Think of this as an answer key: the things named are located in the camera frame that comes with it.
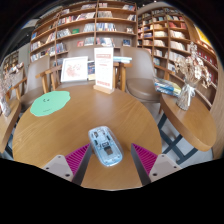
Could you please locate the white framed floral picture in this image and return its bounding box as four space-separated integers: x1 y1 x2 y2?
60 55 89 83

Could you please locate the transparent computer mouse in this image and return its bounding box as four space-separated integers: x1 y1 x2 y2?
87 125 125 167

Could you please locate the glass vase with dried flowers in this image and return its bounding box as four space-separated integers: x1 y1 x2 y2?
0 71 16 118
173 41 213 112

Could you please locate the angled wooden bookshelf unit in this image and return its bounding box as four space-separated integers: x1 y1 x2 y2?
136 6 219 108

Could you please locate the dark hardcover book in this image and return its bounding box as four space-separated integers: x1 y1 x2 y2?
87 60 97 81

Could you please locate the white red sign, wooden base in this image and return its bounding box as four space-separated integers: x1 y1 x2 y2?
92 46 116 95

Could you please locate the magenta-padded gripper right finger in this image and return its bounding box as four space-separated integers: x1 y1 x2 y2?
130 143 183 187

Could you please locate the stack of light blue books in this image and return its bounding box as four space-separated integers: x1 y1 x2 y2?
112 55 133 64

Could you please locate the stack of blue magazines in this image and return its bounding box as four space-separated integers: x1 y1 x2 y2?
153 77 183 98

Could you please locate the green blob-shaped mouse pad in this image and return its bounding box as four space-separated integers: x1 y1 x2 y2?
29 90 72 118

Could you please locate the wide wooden bookshelf unit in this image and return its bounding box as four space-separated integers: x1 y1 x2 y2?
29 0 138 64

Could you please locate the distant small wooden bookshelf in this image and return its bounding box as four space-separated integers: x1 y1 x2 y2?
2 49 26 76

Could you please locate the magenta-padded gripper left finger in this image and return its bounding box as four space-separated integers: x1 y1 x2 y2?
42 143 93 186

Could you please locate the round wooden side table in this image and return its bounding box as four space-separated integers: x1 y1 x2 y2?
159 93 218 165
0 98 23 155

